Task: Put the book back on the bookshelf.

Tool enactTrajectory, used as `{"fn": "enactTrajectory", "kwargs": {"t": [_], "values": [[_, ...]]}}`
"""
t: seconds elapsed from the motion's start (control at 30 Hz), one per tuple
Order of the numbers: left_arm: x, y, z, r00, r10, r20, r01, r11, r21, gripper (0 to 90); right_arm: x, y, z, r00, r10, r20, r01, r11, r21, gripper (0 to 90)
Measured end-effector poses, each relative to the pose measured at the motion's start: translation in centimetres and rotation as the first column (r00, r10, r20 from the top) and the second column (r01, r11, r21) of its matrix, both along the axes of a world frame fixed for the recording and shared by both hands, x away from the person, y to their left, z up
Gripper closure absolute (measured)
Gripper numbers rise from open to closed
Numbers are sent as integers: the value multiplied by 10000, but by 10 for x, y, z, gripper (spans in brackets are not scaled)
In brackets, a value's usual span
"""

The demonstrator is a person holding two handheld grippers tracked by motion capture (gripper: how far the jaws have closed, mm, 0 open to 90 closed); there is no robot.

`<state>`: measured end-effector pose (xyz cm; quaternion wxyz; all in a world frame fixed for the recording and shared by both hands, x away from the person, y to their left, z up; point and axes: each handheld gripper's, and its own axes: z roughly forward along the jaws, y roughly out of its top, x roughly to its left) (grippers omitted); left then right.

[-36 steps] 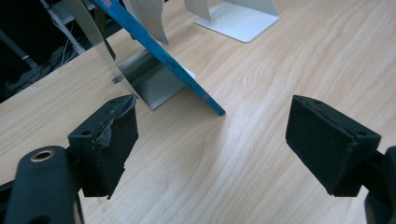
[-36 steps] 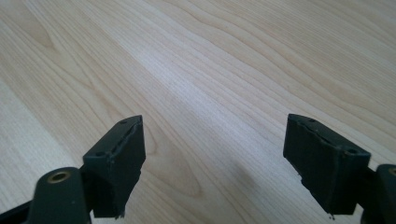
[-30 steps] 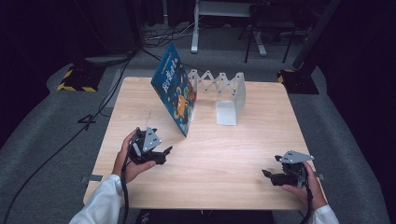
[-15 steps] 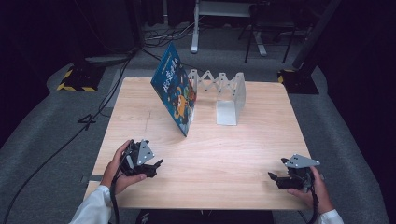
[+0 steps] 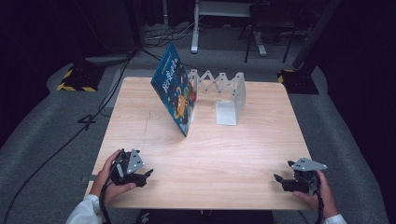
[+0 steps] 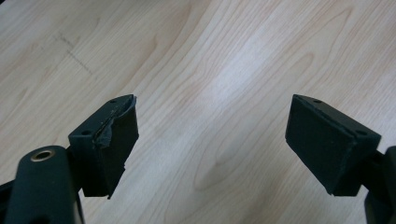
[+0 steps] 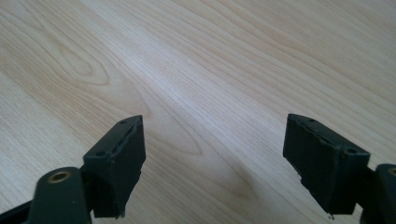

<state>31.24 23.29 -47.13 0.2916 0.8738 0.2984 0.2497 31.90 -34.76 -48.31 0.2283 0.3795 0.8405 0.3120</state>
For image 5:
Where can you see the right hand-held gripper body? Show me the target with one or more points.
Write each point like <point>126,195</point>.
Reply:
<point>303,179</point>

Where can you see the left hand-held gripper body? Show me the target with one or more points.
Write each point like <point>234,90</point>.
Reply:
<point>129,166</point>

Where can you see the white expandable book rack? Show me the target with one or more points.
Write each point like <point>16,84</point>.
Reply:
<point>229,102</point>

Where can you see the blue cartoon picture book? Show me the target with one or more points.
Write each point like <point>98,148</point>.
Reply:
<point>174,90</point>

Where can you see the person's right hand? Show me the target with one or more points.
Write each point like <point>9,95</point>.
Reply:
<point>325,196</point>

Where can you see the person's left hand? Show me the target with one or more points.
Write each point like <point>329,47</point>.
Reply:
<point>101,183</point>

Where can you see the dark stool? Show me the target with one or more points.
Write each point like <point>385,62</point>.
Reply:
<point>202,217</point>

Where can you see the grey flat stand base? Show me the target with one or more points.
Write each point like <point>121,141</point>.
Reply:
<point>107,59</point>

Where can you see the slanted dark metal pole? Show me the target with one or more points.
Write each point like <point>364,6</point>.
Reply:
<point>314,34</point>

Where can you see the black chair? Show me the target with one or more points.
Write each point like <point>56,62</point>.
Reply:
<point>271,21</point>

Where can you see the black yellow striped base plate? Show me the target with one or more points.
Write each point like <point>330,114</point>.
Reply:
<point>299,82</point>
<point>79,77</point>

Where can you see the white desk frame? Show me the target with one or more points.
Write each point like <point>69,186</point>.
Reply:
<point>195,28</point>

